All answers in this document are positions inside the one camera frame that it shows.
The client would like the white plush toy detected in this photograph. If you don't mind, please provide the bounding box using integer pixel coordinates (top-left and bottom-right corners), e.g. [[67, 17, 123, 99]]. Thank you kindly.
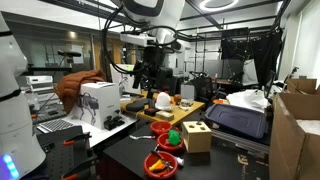
[[154, 91, 174, 112]]

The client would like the black camera on stand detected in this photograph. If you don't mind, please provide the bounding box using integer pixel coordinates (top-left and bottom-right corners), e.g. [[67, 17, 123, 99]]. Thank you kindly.
[[57, 49, 83, 73]]

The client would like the black clamp orange handle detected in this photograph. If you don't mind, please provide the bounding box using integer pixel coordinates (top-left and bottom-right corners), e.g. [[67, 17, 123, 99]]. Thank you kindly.
[[63, 132, 93, 147], [61, 155, 99, 180]]

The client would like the white paper pile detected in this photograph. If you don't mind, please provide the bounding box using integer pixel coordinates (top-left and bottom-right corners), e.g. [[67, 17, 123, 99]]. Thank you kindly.
[[226, 89, 272, 113]]

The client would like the wooden shape sorter box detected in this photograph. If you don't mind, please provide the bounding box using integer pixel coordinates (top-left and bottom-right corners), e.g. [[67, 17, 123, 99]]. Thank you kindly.
[[181, 120, 213, 154]]

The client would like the yellow toy banana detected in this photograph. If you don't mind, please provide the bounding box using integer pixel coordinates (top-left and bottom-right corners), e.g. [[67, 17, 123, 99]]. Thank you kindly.
[[148, 160, 164, 173]]

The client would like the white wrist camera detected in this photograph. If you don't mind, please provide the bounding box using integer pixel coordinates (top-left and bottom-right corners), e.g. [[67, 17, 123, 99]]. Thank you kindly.
[[119, 31, 157, 48]]

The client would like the black perforated board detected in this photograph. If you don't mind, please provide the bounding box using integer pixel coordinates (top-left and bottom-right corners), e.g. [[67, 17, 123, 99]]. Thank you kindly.
[[36, 125, 98, 180]]

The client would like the white computer monitor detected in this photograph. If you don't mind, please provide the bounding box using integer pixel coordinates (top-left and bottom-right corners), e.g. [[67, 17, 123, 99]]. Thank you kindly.
[[109, 63, 143, 96]]

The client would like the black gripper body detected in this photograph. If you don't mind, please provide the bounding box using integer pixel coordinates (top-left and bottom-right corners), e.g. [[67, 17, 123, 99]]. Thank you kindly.
[[143, 45, 167, 81]]

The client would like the wooden table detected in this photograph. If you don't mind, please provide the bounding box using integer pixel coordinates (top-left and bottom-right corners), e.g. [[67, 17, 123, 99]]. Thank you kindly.
[[119, 89, 206, 128]]

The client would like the small tan cardboard box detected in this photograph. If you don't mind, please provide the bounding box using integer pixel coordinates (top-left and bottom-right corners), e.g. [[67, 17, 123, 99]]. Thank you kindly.
[[155, 110, 175, 122]]

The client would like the black pouch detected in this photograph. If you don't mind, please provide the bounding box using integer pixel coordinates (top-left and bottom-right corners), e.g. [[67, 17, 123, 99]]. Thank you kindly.
[[125, 98, 150, 113]]

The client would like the black office chair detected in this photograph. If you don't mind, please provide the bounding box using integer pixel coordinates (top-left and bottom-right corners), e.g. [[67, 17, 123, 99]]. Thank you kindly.
[[191, 75, 214, 101]]

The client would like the clear glass jar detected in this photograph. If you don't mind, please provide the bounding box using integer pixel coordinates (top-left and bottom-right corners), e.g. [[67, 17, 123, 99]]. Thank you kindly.
[[179, 98, 195, 111]]

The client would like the silver keyboard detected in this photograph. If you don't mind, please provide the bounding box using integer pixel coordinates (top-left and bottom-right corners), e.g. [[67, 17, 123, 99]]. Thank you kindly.
[[36, 118, 76, 134]]

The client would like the red plastic bowl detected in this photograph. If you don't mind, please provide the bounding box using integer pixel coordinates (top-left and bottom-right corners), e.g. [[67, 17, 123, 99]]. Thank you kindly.
[[156, 132, 185, 154], [149, 120, 173, 136], [143, 150, 180, 180]]

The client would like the brown puffer jacket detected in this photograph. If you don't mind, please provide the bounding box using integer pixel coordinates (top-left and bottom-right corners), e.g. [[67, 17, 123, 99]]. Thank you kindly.
[[54, 69, 108, 114]]

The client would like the blue white toothpaste tube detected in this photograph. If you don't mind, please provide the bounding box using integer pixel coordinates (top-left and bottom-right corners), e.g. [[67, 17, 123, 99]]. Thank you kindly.
[[173, 155, 185, 167]]

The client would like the white desk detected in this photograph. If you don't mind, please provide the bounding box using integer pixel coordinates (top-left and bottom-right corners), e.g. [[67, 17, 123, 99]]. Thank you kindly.
[[34, 109, 138, 148]]

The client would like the dark blue bin lid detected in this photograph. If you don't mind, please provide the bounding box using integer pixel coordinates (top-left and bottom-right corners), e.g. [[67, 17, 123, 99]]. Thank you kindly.
[[204, 103, 269, 139]]

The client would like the black curtain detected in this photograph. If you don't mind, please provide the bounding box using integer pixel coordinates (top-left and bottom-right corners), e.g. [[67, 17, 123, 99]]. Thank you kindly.
[[221, 28, 284, 88]]

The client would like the open cardboard box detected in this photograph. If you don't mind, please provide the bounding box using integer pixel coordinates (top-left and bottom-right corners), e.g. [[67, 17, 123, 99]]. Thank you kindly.
[[286, 78, 320, 95]]

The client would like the large cardboard box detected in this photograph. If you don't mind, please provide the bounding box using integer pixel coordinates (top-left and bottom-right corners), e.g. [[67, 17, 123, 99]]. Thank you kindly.
[[269, 92, 320, 180]]

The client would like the white lab instrument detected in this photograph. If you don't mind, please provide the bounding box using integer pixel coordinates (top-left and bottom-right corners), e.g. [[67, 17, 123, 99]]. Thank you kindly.
[[24, 75, 54, 95]]

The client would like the ring ceiling light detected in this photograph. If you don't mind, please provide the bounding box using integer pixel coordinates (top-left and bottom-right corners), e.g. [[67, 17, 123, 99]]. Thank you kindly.
[[199, 0, 240, 13]]

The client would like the green plastic toy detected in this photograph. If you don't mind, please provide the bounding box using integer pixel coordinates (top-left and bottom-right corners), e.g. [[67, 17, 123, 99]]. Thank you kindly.
[[167, 129, 182, 147]]

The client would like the grey box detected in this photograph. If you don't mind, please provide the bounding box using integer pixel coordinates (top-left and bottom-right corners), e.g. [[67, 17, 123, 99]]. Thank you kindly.
[[179, 83, 196, 100]]

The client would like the white robot dog box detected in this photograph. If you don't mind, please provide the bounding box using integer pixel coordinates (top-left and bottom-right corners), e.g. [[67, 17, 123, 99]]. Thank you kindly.
[[71, 81, 122, 130]]

